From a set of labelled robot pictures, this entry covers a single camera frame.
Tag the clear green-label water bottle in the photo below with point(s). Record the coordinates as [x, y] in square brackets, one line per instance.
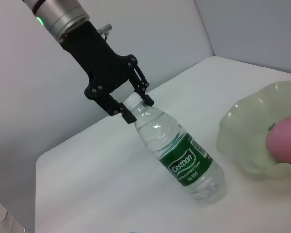
[184, 165]

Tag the pink toy peach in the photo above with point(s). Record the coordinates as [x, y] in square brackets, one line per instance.
[286, 140]

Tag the blue scissors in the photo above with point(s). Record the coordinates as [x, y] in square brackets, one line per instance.
[134, 232]

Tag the white side cabinet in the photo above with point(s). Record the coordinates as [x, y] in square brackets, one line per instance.
[2, 218]

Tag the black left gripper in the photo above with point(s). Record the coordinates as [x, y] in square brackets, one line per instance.
[101, 65]

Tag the green glass fruit bowl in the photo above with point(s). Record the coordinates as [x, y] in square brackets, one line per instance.
[245, 126]

